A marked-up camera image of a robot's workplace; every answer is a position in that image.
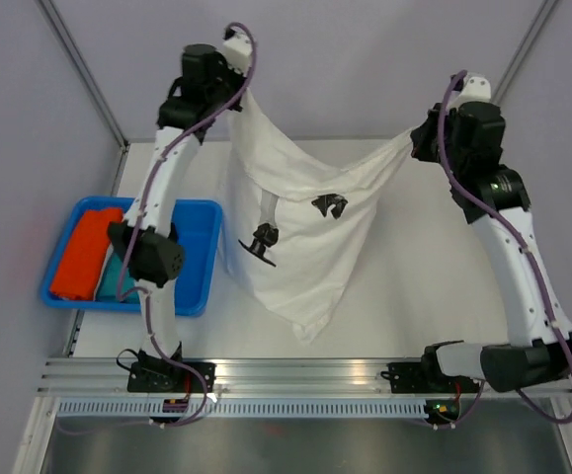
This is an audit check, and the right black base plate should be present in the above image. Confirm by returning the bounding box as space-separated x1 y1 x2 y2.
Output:
379 361 480 395

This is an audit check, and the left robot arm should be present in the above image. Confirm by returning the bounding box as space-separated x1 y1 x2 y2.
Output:
108 39 257 391

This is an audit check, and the aluminium frame post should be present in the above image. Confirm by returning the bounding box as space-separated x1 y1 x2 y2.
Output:
491 0 561 107
37 0 129 149

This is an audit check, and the white t-shirt with robot print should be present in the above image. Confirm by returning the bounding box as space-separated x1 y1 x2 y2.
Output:
218 93 413 343

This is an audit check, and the white slotted cable duct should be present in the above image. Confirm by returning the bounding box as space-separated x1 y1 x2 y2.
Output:
57 397 427 419

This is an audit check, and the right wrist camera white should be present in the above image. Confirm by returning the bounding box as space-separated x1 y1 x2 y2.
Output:
448 73 492 109

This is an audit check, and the teal rolled t-shirt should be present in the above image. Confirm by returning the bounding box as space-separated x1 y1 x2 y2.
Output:
95 252 139 304

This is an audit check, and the orange rolled t-shirt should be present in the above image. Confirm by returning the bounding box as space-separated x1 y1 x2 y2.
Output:
49 207 123 301

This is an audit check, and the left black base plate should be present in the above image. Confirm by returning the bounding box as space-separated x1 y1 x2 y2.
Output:
126 351 216 394

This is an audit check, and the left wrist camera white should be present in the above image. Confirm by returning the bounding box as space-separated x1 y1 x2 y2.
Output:
221 28 256 77

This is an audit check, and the aluminium mounting rail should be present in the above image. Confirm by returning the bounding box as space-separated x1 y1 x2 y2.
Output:
36 357 572 396

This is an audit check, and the right aluminium frame post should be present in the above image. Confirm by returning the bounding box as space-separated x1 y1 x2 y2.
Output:
491 0 561 107

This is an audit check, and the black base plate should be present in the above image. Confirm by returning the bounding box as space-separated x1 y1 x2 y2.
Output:
126 351 216 394
379 361 480 395

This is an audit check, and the left aluminium frame post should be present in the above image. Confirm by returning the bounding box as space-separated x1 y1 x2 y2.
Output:
37 0 129 149

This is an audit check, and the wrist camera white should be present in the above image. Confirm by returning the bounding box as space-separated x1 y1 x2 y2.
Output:
448 73 492 109
221 28 256 77

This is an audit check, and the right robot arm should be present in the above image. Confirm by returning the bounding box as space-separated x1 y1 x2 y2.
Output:
411 101 572 392

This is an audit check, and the blue plastic bin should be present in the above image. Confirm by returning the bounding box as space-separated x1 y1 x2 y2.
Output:
40 196 222 317

